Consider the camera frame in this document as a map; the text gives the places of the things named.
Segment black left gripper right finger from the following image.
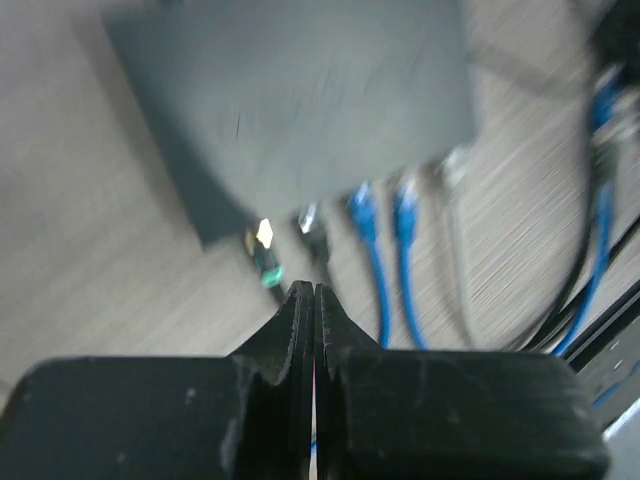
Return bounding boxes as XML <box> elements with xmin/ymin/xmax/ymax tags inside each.
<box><xmin>314</xmin><ymin>285</ymin><xmax>610</xmax><ymax>479</ymax></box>

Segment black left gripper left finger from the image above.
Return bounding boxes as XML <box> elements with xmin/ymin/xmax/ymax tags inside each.
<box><xmin>1</xmin><ymin>282</ymin><xmax>314</xmax><ymax>479</ymax></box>

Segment dark grey network switch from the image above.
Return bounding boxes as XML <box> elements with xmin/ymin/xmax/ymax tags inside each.
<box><xmin>104</xmin><ymin>1</ymin><xmax>477</xmax><ymax>246</ymax></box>

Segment black braided teal-collar cable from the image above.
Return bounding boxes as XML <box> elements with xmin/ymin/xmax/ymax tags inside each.
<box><xmin>243</xmin><ymin>217</ymin><xmax>287</xmax><ymax>306</ymax></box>

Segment black ethernet cable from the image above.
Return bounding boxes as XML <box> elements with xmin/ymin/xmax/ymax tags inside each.
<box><xmin>297</xmin><ymin>202</ymin><xmax>334</xmax><ymax>281</ymax></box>

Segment blue ethernet cable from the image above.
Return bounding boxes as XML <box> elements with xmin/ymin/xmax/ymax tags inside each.
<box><xmin>348</xmin><ymin>179</ymin><xmax>396</xmax><ymax>350</ymax></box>
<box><xmin>393</xmin><ymin>174</ymin><xmax>431</xmax><ymax>350</ymax></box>

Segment grey ethernet cable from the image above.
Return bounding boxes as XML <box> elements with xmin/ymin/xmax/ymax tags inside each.
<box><xmin>442</xmin><ymin>144</ymin><xmax>489</xmax><ymax>349</ymax></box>

